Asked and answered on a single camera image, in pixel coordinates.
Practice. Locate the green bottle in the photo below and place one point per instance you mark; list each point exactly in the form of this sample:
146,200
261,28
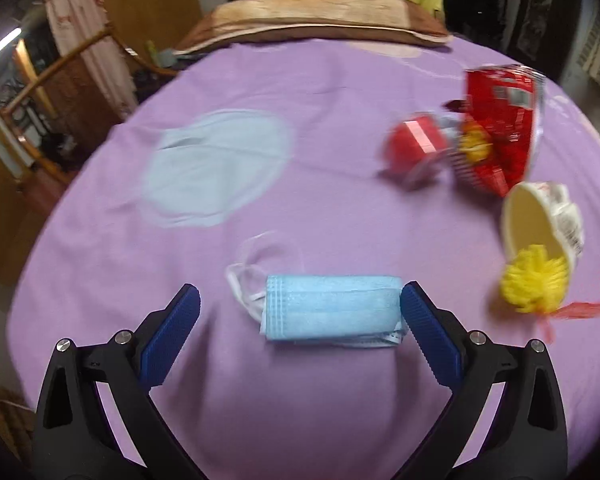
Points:
153,52

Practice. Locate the framed wall scroll painting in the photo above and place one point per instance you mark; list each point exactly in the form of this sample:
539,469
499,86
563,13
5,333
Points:
540,10

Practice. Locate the white paper cup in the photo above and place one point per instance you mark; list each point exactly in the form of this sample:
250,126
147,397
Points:
530,215

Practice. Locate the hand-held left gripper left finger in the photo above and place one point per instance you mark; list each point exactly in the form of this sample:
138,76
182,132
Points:
172,340

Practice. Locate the small red plastic cup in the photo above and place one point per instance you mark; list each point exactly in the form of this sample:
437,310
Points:
415,140

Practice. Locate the curved wooden armchair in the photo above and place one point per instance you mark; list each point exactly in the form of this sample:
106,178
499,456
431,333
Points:
55,65

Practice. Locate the brown and gold pillow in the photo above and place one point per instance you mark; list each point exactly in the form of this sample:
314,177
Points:
305,15

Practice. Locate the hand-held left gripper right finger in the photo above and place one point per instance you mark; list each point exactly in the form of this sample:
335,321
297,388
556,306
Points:
430,335

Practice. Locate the yellow pom-pom with red ribbon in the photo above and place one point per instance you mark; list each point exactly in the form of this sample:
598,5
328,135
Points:
530,280

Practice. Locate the red mesh strip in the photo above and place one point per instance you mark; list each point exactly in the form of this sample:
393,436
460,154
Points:
585,308

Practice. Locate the red snack packet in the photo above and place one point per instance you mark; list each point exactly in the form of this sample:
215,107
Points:
500,105

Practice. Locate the red floral curtain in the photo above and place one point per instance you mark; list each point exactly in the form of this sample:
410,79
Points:
80,35

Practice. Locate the fluorescent tube light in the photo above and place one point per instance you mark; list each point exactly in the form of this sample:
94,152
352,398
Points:
0,50

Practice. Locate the blue face mask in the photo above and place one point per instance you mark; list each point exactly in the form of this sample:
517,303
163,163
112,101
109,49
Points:
330,305

